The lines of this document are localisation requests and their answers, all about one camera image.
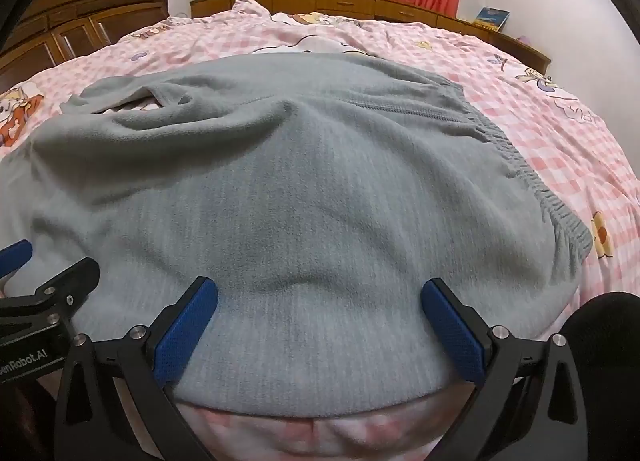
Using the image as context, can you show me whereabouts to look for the grey knit pants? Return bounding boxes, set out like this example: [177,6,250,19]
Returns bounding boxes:
[1,52,592,418]

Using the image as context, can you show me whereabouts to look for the pink checkered cartoon bedsheet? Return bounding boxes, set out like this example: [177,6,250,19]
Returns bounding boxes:
[0,0,640,461]

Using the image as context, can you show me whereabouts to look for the dark wooden headboard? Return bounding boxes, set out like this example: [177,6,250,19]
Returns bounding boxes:
[1,0,168,90]

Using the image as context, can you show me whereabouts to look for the blue book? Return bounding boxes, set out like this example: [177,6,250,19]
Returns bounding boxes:
[473,7,510,32]

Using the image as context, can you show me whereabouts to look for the low wooden cabinet row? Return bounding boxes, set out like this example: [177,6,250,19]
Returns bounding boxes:
[188,0,552,75]

